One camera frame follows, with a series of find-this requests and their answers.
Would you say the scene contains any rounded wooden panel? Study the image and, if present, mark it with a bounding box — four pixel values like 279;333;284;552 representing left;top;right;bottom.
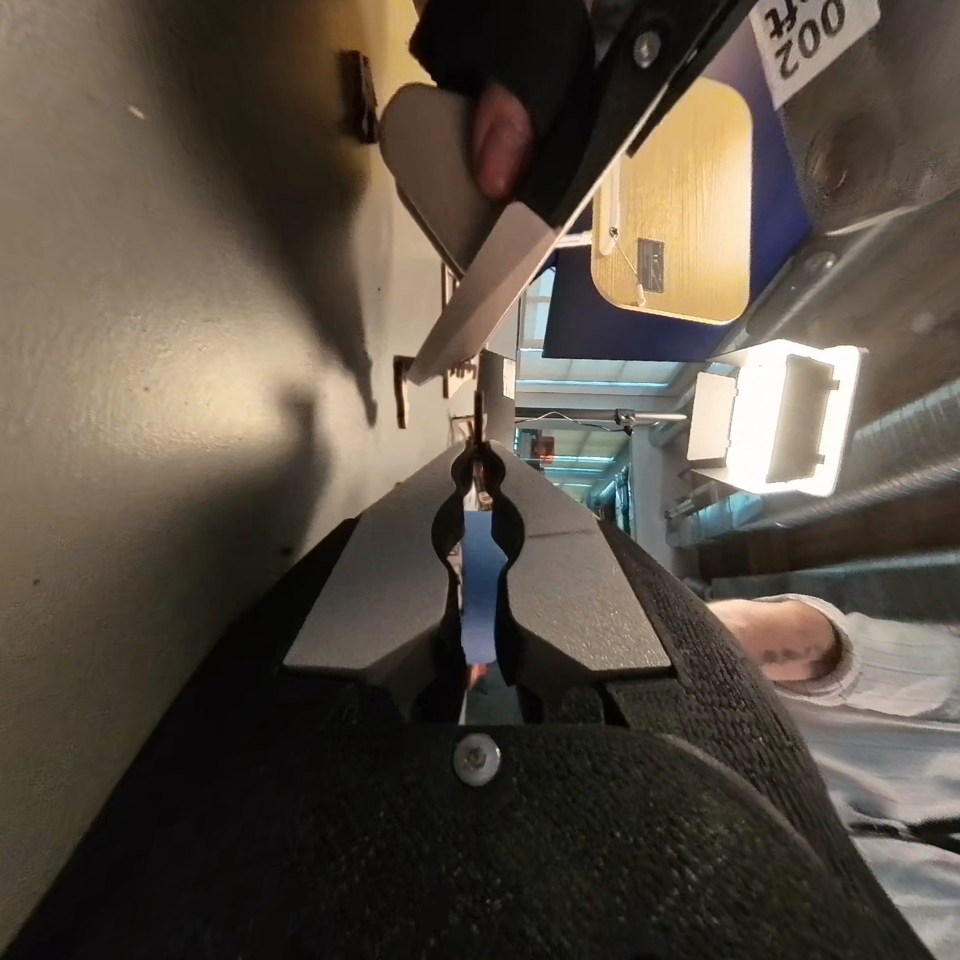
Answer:
591;75;753;325

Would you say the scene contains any dark blue partition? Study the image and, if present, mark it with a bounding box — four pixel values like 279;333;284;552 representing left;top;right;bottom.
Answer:
541;22;815;361

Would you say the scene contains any bright ceiling light fixture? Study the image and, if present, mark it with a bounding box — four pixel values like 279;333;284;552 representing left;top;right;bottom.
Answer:
686;339;862;498

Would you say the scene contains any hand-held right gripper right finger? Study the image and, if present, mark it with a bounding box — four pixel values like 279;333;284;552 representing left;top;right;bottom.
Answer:
480;438;674;721

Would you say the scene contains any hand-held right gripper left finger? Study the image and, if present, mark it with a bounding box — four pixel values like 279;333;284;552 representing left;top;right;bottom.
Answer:
282;438;470;723

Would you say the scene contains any person's left hand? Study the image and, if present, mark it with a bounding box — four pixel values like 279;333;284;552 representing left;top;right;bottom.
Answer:
472;78;535;202

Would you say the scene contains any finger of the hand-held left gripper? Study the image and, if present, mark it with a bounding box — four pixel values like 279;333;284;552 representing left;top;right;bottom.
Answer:
403;201;562;387

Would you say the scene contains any another person's forearm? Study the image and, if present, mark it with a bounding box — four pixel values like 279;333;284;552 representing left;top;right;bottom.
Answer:
708;596;845;684

